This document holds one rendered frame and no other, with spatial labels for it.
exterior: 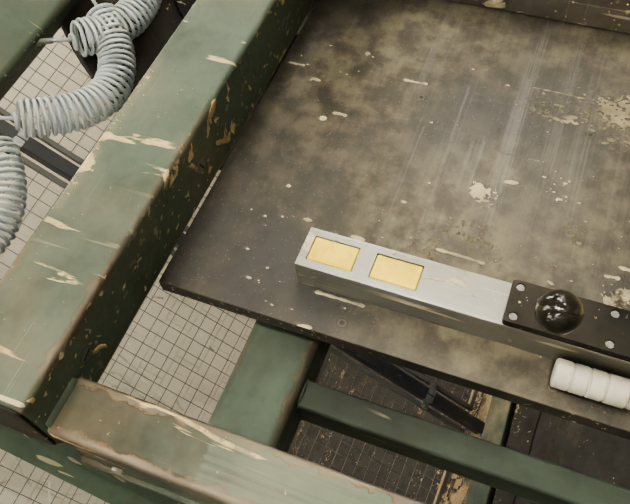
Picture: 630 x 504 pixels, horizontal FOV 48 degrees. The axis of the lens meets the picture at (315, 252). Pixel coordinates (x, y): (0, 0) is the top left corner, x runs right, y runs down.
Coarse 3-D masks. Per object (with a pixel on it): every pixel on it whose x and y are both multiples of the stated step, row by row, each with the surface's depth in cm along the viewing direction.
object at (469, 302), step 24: (312, 240) 76; (336, 240) 76; (312, 264) 75; (360, 264) 74; (432, 264) 74; (336, 288) 76; (360, 288) 74; (384, 288) 73; (432, 288) 72; (456, 288) 72; (480, 288) 72; (504, 288) 72; (408, 312) 74; (432, 312) 73; (456, 312) 71; (480, 312) 70; (480, 336) 73; (504, 336) 71; (528, 336) 69; (576, 360) 70; (600, 360) 68; (624, 360) 67
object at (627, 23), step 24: (456, 0) 101; (480, 0) 99; (504, 0) 98; (528, 0) 97; (552, 0) 95; (576, 0) 94; (600, 0) 93; (624, 0) 92; (600, 24) 96; (624, 24) 94
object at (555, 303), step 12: (540, 300) 59; (552, 300) 58; (564, 300) 57; (576, 300) 57; (540, 312) 58; (552, 312) 57; (564, 312) 57; (576, 312) 57; (540, 324) 59; (552, 324) 57; (564, 324) 57; (576, 324) 57
